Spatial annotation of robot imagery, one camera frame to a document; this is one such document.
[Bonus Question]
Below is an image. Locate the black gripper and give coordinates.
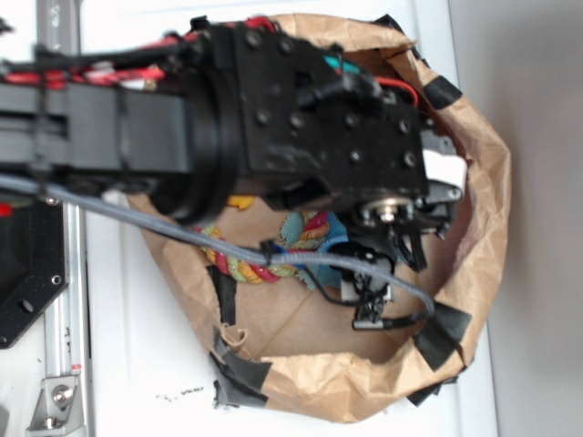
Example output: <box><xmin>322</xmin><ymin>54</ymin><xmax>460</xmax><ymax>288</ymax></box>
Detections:
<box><xmin>199</xmin><ymin>19</ymin><xmax>468</xmax><ymax>269</ymax></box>

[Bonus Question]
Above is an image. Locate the blue terry cloth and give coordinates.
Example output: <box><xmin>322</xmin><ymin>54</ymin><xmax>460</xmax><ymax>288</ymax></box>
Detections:
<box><xmin>296</xmin><ymin>213</ymin><xmax>352</xmax><ymax>306</ymax></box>

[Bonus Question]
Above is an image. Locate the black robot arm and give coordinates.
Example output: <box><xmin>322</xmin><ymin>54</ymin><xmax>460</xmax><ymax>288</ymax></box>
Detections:
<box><xmin>1</xmin><ymin>19</ymin><xmax>467</xmax><ymax>245</ymax></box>

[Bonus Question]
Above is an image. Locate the yellow rubber duck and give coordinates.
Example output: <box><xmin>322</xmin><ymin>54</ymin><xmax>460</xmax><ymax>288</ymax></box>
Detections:
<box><xmin>227</xmin><ymin>196</ymin><xmax>255</xmax><ymax>210</ymax></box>

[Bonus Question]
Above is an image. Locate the brown paper bag bin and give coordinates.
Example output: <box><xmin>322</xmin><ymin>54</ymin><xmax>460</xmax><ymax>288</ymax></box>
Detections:
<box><xmin>144</xmin><ymin>13</ymin><xmax>511</xmax><ymax>423</ymax></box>

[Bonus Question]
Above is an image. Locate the multicolour braided rope toy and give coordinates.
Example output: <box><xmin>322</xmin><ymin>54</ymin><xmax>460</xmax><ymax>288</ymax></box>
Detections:
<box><xmin>201</xmin><ymin>212</ymin><xmax>332</xmax><ymax>285</ymax></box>

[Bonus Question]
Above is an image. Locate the grey braided cable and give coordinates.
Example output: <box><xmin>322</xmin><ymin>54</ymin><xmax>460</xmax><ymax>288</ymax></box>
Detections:
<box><xmin>0</xmin><ymin>174</ymin><xmax>436</xmax><ymax>330</ymax></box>

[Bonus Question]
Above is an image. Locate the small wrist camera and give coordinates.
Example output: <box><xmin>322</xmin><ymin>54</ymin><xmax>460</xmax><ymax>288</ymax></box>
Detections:
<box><xmin>330</xmin><ymin>242</ymin><xmax>394</xmax><ymax>330</ymax></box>

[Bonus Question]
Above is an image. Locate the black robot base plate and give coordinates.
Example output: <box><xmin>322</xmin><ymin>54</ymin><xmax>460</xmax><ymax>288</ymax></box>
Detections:
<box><xmin>1</xmin><ymin>202</ymin><xmax>67</xmax><ymax>350</ymax></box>

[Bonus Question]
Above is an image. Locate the aluminium extrusion rail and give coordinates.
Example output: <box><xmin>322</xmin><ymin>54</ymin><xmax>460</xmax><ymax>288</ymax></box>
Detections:
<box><xmin>34</xmin><ymin>0</ymin><xmax>95</xmax><ymax>437</ymax></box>

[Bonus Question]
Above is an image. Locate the metal corner bracket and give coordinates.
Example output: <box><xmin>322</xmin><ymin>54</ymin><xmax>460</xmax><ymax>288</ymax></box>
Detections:
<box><xmin>26</xmin><ymin>375</ymin><xmax>87</xmax><ymax>436</ymax></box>

